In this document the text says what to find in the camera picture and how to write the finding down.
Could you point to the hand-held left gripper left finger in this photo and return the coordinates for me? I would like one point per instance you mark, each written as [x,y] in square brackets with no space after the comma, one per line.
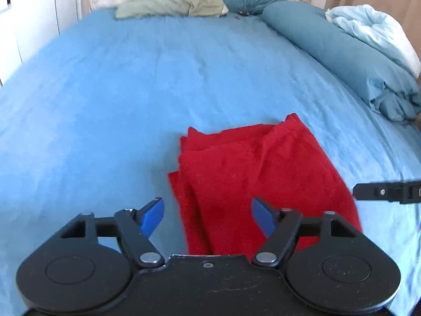
[151,217]

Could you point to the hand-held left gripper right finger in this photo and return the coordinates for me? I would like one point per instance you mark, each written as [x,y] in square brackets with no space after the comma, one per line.
[264,217]

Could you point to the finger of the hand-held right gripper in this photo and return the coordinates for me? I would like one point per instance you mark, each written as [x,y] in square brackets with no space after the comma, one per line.
[378,191]

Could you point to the red towel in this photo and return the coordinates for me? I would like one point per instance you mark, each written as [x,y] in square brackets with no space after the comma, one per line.
[250,171]

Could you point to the bed with blue sheet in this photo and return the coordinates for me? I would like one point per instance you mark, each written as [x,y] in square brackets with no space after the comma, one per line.
[125,105]

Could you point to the teal duvet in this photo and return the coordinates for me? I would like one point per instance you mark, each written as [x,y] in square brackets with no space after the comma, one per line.
[345,52]

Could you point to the pale blue white blanket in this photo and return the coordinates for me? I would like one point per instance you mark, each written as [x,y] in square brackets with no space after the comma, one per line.
[378,29]

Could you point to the small dark object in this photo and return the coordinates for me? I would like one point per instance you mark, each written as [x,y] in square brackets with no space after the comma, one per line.
[242,13]

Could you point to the green pillow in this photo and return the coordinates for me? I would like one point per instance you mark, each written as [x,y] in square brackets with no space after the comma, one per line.
[164,6]

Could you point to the white wardrobe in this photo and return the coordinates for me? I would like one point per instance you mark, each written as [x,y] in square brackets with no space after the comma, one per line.
[36,10]

